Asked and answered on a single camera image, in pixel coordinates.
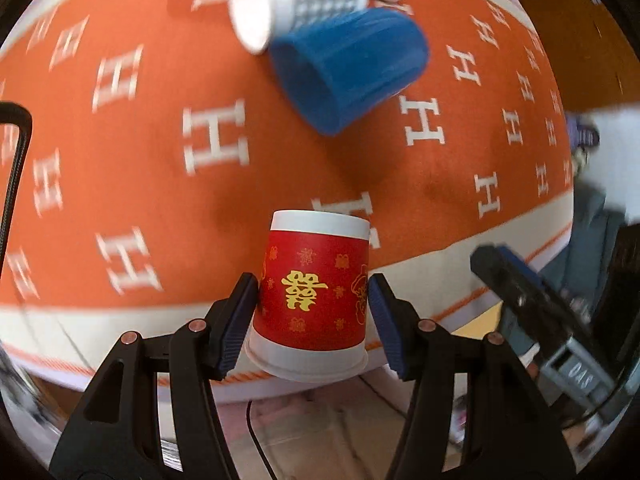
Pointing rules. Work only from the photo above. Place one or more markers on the blue plastic cup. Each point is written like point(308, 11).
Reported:
point(339, 70)

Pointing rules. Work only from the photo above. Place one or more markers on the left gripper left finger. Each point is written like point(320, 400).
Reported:
point(149, 411)

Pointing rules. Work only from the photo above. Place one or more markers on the red paper cup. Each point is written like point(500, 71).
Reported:
point(310, 324)

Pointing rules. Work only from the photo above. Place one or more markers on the orange H-pattern blanket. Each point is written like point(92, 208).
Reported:
point(161, 149)

